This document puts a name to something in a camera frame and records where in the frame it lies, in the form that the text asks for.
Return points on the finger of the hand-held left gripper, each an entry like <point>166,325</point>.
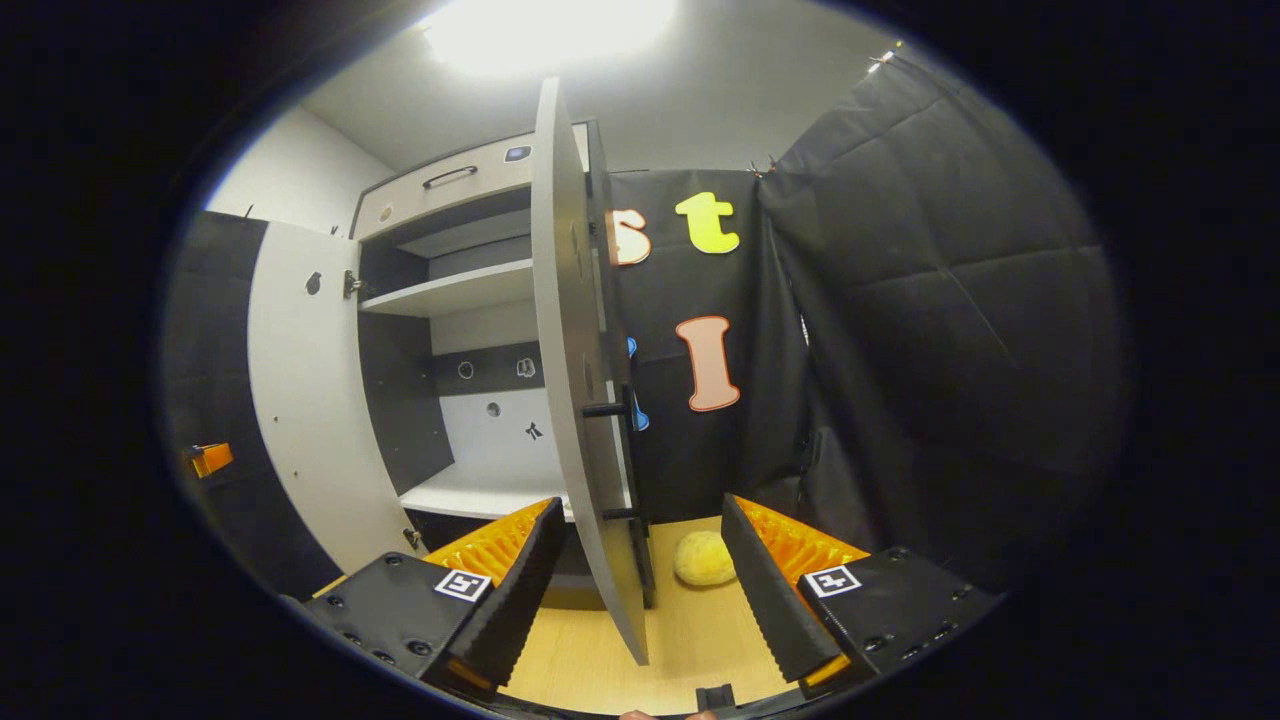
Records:
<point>212,460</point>

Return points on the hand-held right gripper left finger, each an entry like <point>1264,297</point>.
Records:
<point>520,590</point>

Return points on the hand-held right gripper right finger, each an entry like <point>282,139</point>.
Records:
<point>765,600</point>

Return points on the grey cabinet door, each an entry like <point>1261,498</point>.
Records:
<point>310,400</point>
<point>565,350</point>

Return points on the grey double-door shoe cabinet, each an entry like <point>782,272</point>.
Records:
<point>400,400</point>

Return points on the metal door hinge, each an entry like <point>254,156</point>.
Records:
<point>352,285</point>
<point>412,538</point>

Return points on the white cabinet shelf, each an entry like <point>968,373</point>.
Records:
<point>450,292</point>

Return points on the grey cabinet drawer front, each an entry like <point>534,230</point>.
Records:
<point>500,175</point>

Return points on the yellow plush ball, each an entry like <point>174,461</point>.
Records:
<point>703,558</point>

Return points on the black backdrop cloth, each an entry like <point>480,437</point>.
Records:
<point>950,350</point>

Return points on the large ceiling light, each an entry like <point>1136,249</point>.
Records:
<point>545,30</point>

